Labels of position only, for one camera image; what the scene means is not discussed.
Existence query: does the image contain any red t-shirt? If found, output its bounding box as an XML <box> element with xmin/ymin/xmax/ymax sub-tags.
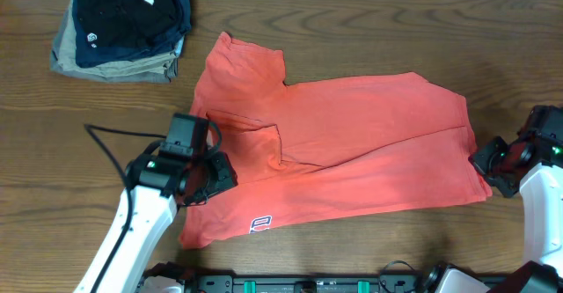
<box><xmin>179</xmin><ymin>33</ymin><xmax>492</xmax><ymax>249</ymax></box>

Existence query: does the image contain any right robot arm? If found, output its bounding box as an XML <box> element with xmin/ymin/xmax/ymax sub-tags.
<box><xmin>417</xmin><ymin>106</ymin><xmax>562</xmax><ymax>293</ymax></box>

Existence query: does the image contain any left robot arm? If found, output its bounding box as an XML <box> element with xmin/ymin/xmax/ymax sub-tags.
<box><xmin>75</xmin><ymin>151</ymin><xmax>238</xmax><ymax>292</ymax></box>

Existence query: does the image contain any grey folded shirt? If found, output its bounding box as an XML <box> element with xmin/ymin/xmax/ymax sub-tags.
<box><xmin>49</xmin><ymin>0</ymin><xmax>178</xmax><ymax>84</ymax></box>

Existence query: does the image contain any navy folded shirt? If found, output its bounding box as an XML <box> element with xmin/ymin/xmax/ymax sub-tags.
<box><xmin>72</xmin><ymin>0</ymin><xmax>191</xmax><ymax>68</ymax></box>

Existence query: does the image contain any black folded shirt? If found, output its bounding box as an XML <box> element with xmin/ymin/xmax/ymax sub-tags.
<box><xmin>74</xmin><ymin>0</ymin><xmax>179</xmax><ymax>48</ymax></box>

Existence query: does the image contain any beige folded shirt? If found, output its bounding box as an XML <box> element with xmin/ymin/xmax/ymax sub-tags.
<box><xmin>52</xmin><ymin>5</ymin><xmax>184</xmax><ymax>77</ymax></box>

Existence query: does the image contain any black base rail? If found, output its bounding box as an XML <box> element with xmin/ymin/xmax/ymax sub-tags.
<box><xmin>135</xmin><ymin>261</ymin><xmax>507</xmax><ymax>293</ymax></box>

